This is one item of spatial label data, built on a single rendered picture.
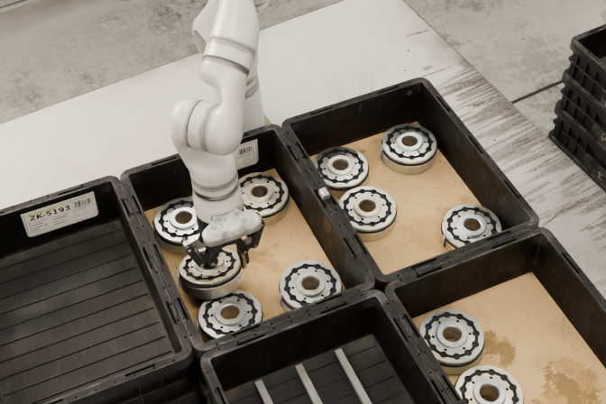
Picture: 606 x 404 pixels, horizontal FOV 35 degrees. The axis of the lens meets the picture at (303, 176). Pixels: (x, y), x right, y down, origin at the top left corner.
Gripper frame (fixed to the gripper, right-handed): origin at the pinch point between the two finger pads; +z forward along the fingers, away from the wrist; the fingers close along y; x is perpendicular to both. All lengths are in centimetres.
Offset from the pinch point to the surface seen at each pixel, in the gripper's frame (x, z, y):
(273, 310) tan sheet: 8.9, 4.5, -4.2
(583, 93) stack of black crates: -45, 41, -107
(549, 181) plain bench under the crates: -7, 19, -69
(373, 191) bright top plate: -5.7, 2.0, -29.4
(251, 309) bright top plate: 9.5, 1.2, -0.3
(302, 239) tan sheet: -2.9, 4.5, -14.4
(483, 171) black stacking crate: 1.6, -2.0, -47.1
